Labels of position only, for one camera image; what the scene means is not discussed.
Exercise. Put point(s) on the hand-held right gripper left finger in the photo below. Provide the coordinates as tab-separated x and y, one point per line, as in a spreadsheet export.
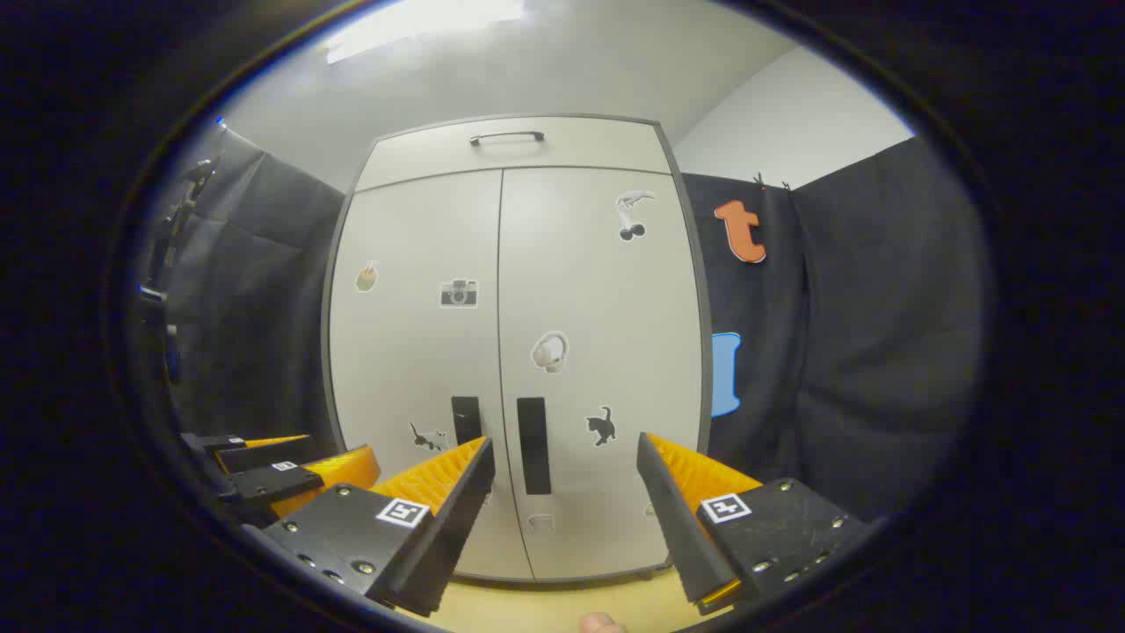
457	527

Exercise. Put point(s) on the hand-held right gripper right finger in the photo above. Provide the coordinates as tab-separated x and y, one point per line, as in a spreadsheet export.
677	527

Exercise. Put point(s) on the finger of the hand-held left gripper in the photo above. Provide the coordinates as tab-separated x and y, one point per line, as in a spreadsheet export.
272	483
264	455

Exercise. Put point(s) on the grey double-door shoe cabinet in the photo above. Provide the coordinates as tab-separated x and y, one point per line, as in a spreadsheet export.
705	352

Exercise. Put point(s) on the light grey cabinet door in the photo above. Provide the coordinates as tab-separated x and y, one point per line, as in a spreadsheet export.
615	308
413	352

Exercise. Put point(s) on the light grey cabinet drawer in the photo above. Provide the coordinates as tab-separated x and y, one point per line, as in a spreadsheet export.
571	149

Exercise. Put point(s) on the black backdrop cloth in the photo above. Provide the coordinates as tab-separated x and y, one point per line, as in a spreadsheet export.
879	352

